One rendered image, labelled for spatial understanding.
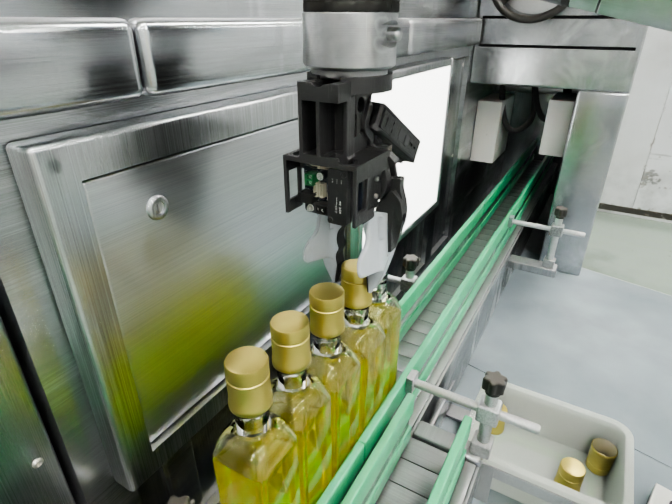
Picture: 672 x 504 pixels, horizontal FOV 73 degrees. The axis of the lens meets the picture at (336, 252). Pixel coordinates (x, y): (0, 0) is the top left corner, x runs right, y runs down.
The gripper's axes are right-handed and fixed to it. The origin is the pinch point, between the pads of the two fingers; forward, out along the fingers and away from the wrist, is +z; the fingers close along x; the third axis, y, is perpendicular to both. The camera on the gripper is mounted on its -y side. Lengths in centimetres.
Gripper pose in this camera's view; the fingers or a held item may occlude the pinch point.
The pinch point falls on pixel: (356, 272)
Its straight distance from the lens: 48.6
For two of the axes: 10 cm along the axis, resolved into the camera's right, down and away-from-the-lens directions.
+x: 8.6, 2.3, -4.5
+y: -5.1, 3.9, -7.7
